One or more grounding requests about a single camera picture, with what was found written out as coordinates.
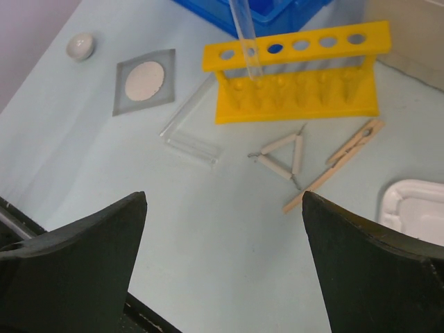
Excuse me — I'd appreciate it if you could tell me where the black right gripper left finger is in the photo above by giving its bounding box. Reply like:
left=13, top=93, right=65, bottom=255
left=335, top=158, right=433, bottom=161
left=1, top=191, right=147, bottom=332

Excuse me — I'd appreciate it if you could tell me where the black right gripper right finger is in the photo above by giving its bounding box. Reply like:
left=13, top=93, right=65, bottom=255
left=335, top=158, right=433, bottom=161
left=302, top=191, right=443, bottom=332

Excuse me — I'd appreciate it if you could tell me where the white plastic lid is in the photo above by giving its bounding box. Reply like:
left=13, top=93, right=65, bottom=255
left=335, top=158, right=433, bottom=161
left=378, top=180, right=443, bottom=246

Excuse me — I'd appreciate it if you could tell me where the wooden test tube holder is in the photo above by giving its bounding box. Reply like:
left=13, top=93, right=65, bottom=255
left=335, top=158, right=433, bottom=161
left=282, top=119, right=385, bottom=214

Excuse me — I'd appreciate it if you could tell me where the clay pipe triangle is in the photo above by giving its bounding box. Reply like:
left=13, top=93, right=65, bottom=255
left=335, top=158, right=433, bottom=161
left=248, top=123, right=307, bottom=190

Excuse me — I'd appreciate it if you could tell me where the yellow test tube rack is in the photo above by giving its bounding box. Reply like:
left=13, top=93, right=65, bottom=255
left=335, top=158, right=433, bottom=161
left=202, top=21, right=392, bottom=124

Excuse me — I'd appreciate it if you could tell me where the white porcelain evaporating dish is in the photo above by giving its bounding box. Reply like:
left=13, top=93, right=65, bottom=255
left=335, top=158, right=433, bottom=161
left=66, top=33, right=95, bottom=62

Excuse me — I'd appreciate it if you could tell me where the beige plastic storage box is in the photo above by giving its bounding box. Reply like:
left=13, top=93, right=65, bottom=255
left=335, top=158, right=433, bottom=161
left=364, top=0, right=443, bottom=90

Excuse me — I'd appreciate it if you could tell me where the blue plastic divided bin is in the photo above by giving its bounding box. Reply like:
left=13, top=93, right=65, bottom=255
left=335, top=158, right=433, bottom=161
left=175, top=0, right=331, bottom=37

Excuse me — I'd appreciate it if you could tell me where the wire gauze with ceramic centre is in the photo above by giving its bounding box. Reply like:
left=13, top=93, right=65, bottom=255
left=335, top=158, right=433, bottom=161
left=112, top=49, right=176, bottom=117

